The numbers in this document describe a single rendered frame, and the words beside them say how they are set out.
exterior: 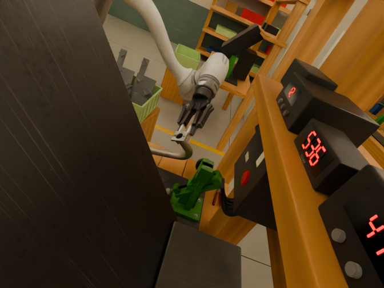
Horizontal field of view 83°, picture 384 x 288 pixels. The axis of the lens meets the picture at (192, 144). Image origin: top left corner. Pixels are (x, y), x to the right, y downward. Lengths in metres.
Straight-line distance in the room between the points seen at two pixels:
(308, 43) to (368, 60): 0.44
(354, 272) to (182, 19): 7.50
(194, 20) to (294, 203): 7.35
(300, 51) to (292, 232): 0.80
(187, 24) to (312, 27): 6.72
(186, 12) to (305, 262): 7.46
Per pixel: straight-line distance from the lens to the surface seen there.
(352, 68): 0.57
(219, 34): 6.88
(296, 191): 0.30
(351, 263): 0.24
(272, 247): 0.71
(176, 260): 0.51
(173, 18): 7.65
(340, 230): 0.26
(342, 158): 0.32
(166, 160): 1.23
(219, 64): 0.93
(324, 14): 0.99
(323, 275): 0.24
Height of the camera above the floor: 1.69
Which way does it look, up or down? 34 degrees down
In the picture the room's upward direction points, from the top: 25 degrees clockwise
